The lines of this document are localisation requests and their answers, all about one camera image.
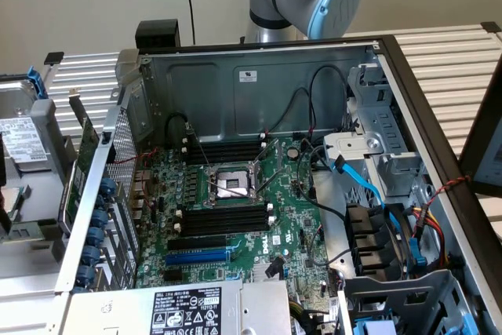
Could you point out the bare silver hard disk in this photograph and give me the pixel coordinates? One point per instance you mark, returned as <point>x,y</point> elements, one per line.
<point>15,99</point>

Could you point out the black RAM slot bank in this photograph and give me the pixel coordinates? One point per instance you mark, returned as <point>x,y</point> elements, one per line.
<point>223,150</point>
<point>223,221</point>

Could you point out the green Dell motherboard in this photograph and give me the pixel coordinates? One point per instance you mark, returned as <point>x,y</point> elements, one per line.
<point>290,209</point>

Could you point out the blue expansion slot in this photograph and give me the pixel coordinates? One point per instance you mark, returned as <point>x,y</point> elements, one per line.
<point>196,259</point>

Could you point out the black box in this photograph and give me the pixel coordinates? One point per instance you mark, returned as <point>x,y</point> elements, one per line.
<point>157,35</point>

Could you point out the open grey PC case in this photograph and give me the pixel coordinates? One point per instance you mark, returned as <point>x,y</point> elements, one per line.
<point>274,103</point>

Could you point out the blue plastic disk bracket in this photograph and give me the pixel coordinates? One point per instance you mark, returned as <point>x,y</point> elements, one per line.
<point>39,84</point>

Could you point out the round coin battery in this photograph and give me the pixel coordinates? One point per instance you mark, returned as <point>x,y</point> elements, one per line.
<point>293,152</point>

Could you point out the hard disk with white label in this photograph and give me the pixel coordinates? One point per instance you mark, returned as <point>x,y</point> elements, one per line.
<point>27,143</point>

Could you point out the blue slot retention clip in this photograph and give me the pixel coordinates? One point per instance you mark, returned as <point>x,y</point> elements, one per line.
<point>107,187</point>
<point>99,218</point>
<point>95,235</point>
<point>84,274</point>
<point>91,253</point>

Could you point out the black fan shroud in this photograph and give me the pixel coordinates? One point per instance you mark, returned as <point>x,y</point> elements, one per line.
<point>368,233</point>

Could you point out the thin metal locking lever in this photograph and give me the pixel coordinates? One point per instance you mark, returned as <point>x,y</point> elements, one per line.
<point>204,153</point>
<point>270,183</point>

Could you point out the dark framed monitor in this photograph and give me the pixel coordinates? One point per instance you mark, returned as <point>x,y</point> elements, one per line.
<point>476,146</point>

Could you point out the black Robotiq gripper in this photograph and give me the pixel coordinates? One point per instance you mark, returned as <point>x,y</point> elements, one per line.
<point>3,162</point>

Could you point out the green graphics card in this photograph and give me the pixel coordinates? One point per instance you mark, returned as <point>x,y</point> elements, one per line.
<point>84,146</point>

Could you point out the short black expansion slot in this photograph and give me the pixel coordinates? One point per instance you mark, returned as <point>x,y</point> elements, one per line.
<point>173,276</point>

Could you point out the long black expansion slot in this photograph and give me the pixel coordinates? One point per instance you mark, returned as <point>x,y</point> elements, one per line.
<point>196,242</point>

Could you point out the grey metal drive cage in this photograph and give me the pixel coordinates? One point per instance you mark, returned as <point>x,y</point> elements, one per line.
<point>392,292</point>

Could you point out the white label sticker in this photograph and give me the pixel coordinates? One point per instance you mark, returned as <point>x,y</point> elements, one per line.
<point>246,75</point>

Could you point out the silver CPU chip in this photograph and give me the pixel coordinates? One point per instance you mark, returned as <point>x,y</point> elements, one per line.
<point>15,198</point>

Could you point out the metal CPU socket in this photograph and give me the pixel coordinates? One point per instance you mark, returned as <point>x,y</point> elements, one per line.
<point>229,185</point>

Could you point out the silver power supply with label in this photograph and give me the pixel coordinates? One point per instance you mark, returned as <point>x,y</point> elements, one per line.
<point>117,311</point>

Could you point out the small silver heat sink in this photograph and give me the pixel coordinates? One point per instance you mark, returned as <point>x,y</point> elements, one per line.
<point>266,272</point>

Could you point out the metal socket cover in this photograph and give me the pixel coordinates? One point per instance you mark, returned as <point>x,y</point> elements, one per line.
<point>279,152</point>

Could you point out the grey metal disk bay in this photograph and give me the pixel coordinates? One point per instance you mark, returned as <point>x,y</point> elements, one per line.
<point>388,123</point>

